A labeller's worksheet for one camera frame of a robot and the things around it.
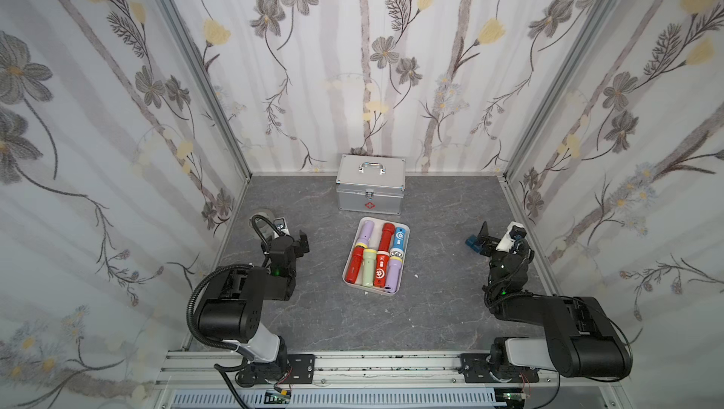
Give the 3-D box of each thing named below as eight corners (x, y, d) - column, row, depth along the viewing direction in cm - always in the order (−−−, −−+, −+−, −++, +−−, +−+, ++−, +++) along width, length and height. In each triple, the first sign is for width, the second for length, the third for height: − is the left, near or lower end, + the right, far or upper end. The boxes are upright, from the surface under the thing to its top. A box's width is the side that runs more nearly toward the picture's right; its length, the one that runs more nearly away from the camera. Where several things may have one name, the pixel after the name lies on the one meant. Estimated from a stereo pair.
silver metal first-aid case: (340, 215, 110) (336, 186, 97) (343, 169, 126) (341, 140, 113) (403, 215, 110) (408, 186, 97) (398, 170, 126) (402, 140, 113)
